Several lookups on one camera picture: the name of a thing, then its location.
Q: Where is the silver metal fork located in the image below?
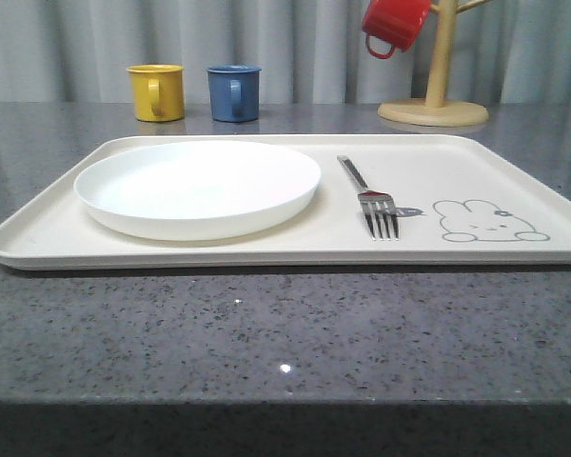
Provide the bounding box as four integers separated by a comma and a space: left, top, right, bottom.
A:
337, 155, 400, 241

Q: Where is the white round plate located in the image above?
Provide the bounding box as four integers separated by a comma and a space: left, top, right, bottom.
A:
73, 140, 322, 241

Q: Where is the blue enamel mug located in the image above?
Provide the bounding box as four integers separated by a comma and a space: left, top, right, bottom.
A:
207, 64, 261, 123

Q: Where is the cream rabbit serving tray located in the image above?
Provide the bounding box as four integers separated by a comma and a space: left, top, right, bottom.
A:
0, 134, 571, 270

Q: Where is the yellow enamel mug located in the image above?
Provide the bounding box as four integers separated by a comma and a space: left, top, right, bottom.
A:
127, 64, 185, 122

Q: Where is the wooden mug tree stand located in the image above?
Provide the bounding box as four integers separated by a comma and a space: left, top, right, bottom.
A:
378, 0, 489, 127

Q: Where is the red enamel mug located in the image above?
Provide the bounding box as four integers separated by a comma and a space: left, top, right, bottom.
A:
362, 0, 432, 59

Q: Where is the grey pleated curtain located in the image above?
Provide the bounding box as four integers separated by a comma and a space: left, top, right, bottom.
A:
0, 1, 571, 104

